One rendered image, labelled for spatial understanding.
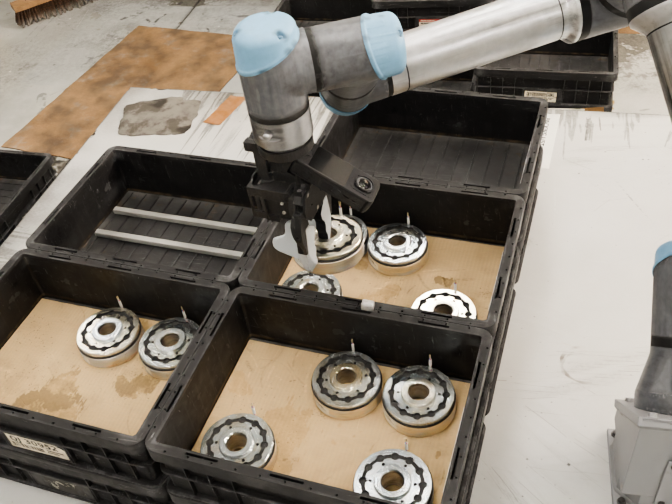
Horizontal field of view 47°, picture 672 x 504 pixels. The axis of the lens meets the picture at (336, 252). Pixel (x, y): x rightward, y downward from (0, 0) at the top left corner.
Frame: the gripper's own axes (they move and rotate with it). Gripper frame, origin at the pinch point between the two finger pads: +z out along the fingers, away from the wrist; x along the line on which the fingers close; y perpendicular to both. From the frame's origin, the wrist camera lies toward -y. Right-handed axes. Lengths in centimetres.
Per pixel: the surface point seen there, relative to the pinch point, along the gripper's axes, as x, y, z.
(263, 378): 11.1, 7.5, 18.0
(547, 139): -78, -20, 33
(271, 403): 14.9, 4.3, 18.0
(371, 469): 22.0, -14.2, 15.1
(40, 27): -216, 267, 105
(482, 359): 5.5, -24.7, 8.4
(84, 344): 15.4, 36.7, 14.8
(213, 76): -190, 146, 105
